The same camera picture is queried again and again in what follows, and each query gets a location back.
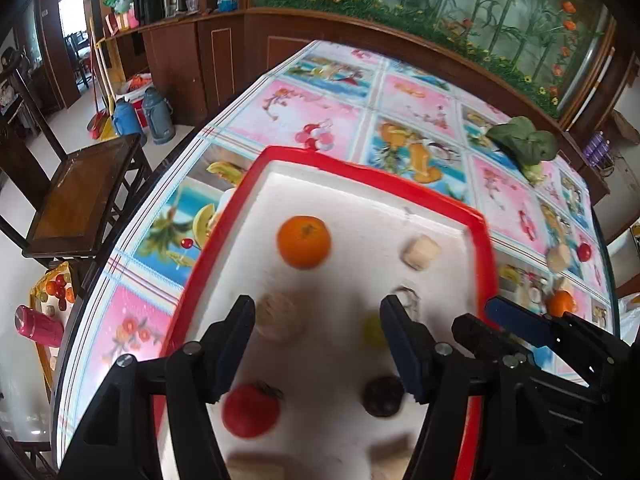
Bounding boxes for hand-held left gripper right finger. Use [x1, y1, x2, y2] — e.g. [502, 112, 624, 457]
[379, 294, 566, 480]

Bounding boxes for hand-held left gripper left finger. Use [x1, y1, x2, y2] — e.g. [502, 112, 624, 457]
[59, 295, 257, 480]

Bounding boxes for pink box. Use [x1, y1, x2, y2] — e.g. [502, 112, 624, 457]
[106, 11, 140, 35]

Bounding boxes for white and yellow rolled tube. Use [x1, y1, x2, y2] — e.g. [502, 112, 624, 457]
[570, 47, 615, 128]

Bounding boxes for beige bread roll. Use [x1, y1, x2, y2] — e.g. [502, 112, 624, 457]
[546, 243, 572, 272]

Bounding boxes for orange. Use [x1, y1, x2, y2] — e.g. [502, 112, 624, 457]
[546, 290, 577, 318]
[276, 215, 332, 269]

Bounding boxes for fish tank with flower decor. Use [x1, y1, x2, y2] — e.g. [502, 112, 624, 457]
[250, 0, 616, 121]

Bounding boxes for green grape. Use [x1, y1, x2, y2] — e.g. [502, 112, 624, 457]
[361, 310, 388, 351]

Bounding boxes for red and white tray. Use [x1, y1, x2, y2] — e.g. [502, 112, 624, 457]
[152, 146, 501, 480]

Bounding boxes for grey thermos jug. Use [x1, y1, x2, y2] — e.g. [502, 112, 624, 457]
[141, 86, 177, 146]

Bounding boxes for red broom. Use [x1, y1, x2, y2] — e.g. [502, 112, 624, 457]
[87, 17, 113, 141]

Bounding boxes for cardboard box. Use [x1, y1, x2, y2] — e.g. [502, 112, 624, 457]
[610, 110, 640, 141]

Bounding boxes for blue thermos jug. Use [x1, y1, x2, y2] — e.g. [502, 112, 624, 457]
[111, 99, 148, 147]

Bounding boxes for dark purple fruit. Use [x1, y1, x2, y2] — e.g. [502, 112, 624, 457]
[361, 374, 405, 418]

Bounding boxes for broccoli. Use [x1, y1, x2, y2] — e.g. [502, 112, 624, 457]
[486, 116, 558, 184]

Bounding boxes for pink bottle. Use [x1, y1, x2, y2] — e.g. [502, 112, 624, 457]
[14, 304, 65, 348]

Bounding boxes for white plastic bag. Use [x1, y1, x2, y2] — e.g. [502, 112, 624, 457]
[620, 297, 640, 343]

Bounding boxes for wooden cabinet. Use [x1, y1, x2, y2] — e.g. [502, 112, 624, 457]
[82, 0, 613, 206]

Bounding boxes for dark wooden dining chair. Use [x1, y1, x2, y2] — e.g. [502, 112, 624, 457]
[65, 30, 93, 78]

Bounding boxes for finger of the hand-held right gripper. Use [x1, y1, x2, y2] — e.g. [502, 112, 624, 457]
[484, 296, 636, 401]
[451, 313, 608, 403]

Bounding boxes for large red tomato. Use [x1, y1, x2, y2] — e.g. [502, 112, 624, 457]
[221, 382, 281, 440]

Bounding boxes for yellow fruit print tray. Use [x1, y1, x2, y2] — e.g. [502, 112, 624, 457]
[29, 261, 83, 401]

